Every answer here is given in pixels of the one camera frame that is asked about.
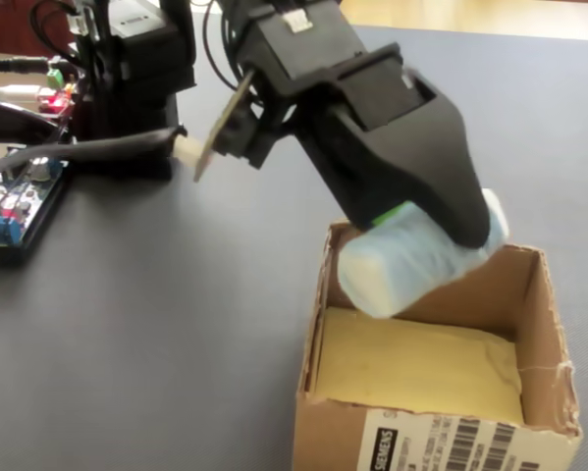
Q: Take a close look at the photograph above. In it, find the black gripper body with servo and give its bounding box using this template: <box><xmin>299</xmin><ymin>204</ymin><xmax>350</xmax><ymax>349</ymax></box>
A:
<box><xmin>239</xmin><ymin>0</ymin><xmax>368</xmax><ymax>99</ymax></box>

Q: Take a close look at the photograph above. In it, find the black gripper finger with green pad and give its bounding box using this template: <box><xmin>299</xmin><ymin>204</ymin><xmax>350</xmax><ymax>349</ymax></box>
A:
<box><xmin>295</xmin><ymin>87</ymin><xmax>412</xmax><ymax>228</ymax></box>

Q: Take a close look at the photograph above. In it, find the large black gripper finger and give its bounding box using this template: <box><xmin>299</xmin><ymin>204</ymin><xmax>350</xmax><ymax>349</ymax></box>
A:
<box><xmin>337</xmin><ymin>42</ymin><xmax>491</xmax><ymax>249</ymax></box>

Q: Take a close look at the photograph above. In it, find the white foam block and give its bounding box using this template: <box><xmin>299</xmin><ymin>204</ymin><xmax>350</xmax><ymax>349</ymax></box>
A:
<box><xmin>337</xmin><ymin>188</ymin><xmax>510</xmax><ymax>319</ymax></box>

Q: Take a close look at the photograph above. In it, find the brown cardboard box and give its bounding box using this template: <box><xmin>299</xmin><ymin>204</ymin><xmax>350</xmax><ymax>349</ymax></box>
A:
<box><xmin>293</xmin><ymin>220</ymin><xmax>583</xmax><ymax>471</ymax></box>

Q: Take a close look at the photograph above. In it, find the yellow foam pad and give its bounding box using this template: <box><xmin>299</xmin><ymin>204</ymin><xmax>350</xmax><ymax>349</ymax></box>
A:
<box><xmin>315</xmin><ymin>307</ymin><xmax>525</xmax><ymax>424</ymax></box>

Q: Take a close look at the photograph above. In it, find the small board with red LED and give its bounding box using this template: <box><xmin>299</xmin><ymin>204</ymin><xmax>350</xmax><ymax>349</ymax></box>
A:
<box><xmin>35</xmin><ymin>68</ymin><xmax>80</xmax><ymax>117</ymax></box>

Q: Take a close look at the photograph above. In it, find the red-brown wooden cabinet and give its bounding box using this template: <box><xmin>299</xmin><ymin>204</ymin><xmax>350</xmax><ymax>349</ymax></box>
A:
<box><xmin>0</xmin><ymin>0</ymin><xmax>74</xmax><ymax>53</ymax></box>

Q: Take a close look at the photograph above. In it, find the controller board in black tray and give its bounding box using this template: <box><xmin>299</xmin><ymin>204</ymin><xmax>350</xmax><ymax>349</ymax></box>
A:
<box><xmin>0</xmin><ymin>146</ymin><xmax>72</xmax><ymax>269</ymax></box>

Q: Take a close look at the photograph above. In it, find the camera circuit board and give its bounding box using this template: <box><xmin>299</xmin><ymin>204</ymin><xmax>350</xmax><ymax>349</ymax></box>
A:
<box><xmin>192</xmin><ymin>68</ymin><xmax>275</xmax><ymax>183</ymax></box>

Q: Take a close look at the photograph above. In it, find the black sleeved camera cable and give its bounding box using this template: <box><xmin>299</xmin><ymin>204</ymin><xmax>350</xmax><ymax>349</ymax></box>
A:
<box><xmin>0</xmin><ymin>126</ymin><xmax>204</xmax><ymax>185</ymax></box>

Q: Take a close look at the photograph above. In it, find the black barrel plug cable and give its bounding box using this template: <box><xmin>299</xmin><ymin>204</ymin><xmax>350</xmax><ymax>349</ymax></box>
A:
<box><xmin>0</xmin><ymin>56</ymin><xmax>47</xmax><ymax>76</ymax></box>

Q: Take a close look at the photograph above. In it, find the white plug cable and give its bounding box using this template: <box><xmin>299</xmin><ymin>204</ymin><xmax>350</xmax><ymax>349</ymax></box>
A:
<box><xmin>0</xmin><ymin>83</ymin><xmax>45</xmax><ymax>100</ymax></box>

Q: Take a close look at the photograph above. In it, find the thick black curved cable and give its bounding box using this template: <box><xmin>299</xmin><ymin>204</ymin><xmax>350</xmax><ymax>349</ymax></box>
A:
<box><xmin>0</xmin><ymin>96</ymin><xmax>65</xmax><ymax>146</ymax></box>

